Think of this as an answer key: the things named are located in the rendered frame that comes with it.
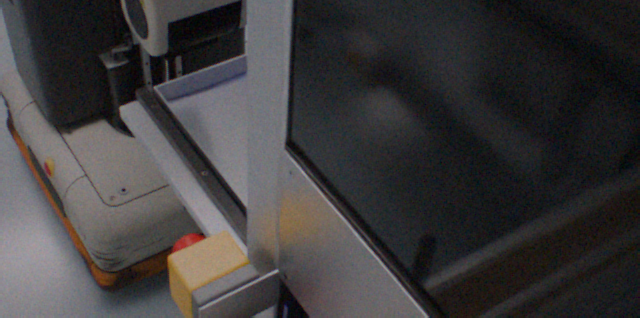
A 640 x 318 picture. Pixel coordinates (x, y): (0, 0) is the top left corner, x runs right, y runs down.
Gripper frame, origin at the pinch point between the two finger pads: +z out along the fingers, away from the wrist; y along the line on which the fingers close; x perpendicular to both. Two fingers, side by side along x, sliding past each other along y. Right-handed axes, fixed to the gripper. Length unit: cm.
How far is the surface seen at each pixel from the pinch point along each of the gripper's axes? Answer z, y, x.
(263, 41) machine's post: -20.9, 42.0, -12.5
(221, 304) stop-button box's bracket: 7.7, 45.2, -19.0
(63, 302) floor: 108, -39, -18
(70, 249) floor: 107, -53, -11
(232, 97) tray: 20.1, 4.9, 4.8
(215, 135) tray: 20.3, 10.8, -1.4
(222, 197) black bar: 18.8, 23.3, -7.1
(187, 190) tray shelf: 20.7, 18.1, -9.7
